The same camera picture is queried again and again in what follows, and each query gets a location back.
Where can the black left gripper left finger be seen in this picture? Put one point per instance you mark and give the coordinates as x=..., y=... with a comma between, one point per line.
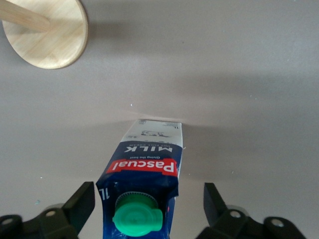
x=79, y=204

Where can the wooden cup tree stand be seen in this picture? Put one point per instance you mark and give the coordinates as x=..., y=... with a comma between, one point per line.
x=54, y=42

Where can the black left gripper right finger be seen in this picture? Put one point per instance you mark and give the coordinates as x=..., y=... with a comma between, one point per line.
x=215, y=206

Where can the blue white milk carton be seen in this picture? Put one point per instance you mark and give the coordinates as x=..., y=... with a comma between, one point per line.
x=144, y=179

